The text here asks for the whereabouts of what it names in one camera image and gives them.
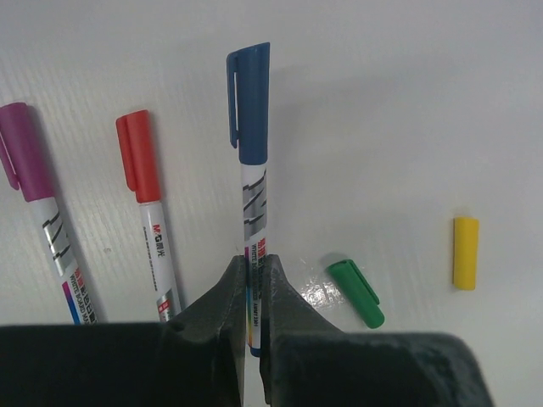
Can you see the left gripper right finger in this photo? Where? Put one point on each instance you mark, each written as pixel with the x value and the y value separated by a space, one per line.
pixel 307 361

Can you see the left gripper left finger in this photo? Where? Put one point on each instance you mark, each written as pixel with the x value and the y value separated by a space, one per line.
pixel 196 359

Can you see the green pen cap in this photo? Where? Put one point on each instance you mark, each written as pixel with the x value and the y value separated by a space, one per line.
pixel 354 286

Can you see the red marker pen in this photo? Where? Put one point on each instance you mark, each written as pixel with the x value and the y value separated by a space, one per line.
pixel 159 256

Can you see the magenta marker pen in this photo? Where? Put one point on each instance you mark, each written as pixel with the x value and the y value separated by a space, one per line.
pixel 62 258

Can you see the blue marker pen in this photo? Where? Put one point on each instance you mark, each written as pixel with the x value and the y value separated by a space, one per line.
pixel 255 249

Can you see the yellow pen cap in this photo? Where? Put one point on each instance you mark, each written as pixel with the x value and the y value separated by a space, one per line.
pixel 465 253

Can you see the magenta pen cap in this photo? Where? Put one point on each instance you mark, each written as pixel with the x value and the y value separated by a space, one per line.
pixel 22 155

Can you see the red pen cap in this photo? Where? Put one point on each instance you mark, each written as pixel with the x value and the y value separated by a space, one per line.
pixel 135 139

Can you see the blue pen cap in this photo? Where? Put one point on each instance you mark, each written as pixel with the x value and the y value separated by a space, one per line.
pixel 248 72

